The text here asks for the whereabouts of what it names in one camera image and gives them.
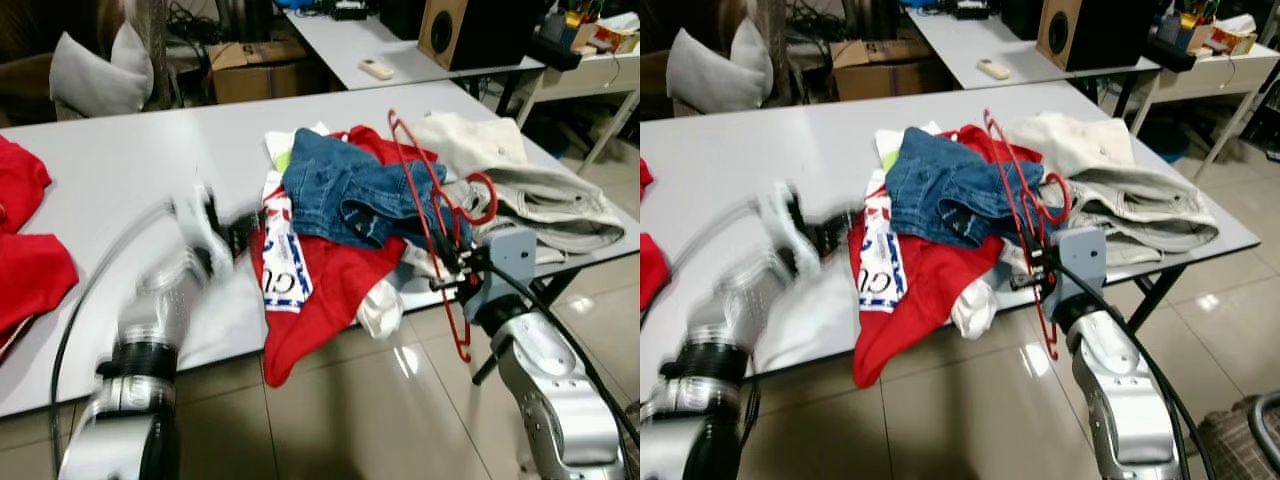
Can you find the cream trousers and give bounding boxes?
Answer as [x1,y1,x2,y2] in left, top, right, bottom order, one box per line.
[1003,111,1223,269]
[408,111,627,268]

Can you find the plain red garment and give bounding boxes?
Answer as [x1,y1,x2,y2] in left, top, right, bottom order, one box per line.
[640,230,673,313]
[0,233,81,351]

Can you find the red printed garment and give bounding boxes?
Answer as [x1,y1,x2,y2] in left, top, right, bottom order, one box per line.
[848,124,1076,391]
[248,124,476,389]

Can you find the white cotton garment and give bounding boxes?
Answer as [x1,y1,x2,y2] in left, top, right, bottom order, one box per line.
[353,278,408,341]
[948,278,1003,341]

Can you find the red clothes hanger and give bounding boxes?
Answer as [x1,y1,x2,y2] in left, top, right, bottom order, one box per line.
[983,107,1073,363]
[386,107,501,364]

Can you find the brown cardboard box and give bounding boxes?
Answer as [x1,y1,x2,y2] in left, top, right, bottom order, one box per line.
[207,40,336,106]
[828,38,953,101]

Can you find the white green cloth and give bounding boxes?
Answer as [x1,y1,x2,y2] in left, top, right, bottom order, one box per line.
[873,121,931,176]
[262,121,333,201]

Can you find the brown wicker basket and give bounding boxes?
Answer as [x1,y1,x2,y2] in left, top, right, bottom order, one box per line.
[1195,392,1280,480]

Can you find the blue denim jeans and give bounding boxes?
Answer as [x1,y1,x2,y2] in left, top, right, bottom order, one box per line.
[884,126,1049,251]
[280,127,473,251]

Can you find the black wooden speaker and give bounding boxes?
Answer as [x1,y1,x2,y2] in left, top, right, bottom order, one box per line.
[1035,0,1163,73]
[417,0,549,73]

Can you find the grey pillow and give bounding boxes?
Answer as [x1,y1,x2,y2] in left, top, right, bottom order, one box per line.
[665,17,776,116]
[47,20,156,121]

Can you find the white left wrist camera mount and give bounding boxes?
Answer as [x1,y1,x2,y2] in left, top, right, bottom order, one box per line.
[752,180,819,273]
[168,183,238,283]

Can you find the yellow red small box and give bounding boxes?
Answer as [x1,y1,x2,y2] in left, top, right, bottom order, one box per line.
[588,22,641,57]
[1205,22,1261,57]

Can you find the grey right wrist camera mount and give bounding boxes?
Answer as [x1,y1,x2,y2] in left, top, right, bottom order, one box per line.
[1053,226,1109,309]
[478,226,539,313]

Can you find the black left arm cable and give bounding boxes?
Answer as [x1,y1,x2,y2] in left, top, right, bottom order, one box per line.
[640,195,776,331]
[48,200,186,451]

